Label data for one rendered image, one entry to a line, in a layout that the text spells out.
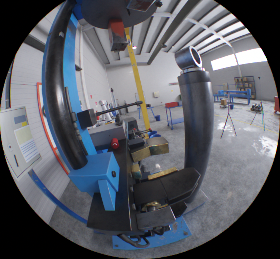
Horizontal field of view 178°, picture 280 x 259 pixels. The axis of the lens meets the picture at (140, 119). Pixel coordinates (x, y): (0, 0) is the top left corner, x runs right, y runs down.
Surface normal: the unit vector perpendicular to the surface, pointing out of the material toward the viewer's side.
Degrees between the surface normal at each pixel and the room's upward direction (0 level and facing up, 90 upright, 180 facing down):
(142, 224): 0
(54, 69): 90
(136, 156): 90
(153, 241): 0
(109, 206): 45
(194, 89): 90
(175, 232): 0
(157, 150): 90
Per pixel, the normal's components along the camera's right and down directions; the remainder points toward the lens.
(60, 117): 0.74, -0.01
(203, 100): -0.33, 0.28
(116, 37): 0.43, 0.11
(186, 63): -0.57, 0.80
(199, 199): -0.21, -0.95
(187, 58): -0.74, 0.59
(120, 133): 0.14, 0.19
